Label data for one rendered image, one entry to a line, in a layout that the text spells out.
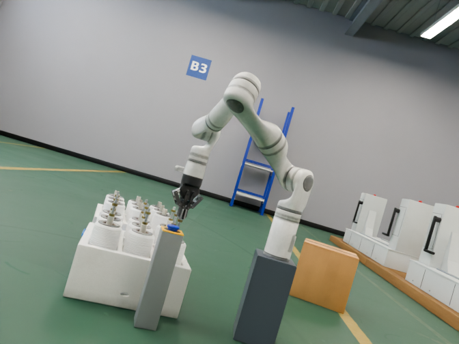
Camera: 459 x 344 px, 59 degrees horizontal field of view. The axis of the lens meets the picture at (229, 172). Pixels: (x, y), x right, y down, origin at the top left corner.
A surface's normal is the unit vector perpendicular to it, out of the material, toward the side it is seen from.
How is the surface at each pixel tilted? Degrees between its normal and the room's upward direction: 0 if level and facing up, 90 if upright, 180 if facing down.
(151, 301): 90
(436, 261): 90
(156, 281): 90
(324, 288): 90
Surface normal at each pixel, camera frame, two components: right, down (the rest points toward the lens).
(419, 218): -0.02, -0.01
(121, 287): 0.23, 0.07
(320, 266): -0.23, -0.07
